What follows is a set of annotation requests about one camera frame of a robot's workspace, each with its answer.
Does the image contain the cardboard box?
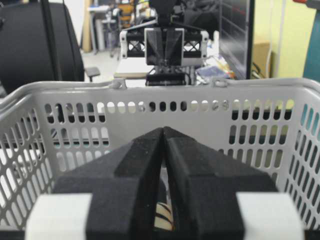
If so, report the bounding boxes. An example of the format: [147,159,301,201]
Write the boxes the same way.
[252,37,270,77]

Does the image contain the striped slipper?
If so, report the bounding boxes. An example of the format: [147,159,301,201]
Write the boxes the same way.
[153,174,176,232]

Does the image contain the black office chair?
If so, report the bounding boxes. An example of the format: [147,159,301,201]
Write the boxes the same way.
[0,1,101,95]

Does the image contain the black monitor screen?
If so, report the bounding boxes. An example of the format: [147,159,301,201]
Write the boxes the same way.
[219,0,255,80]

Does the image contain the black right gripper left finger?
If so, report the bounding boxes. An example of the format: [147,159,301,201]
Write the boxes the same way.
[24,126,165,240]

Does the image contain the grey plastic shopping basket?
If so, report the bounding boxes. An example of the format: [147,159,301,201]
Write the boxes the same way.
[0,78,320,230]

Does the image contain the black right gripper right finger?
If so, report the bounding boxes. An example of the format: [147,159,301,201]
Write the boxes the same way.
[162,126,305,240]

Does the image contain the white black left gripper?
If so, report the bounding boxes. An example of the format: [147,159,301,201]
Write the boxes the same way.
[119,27,209,66]

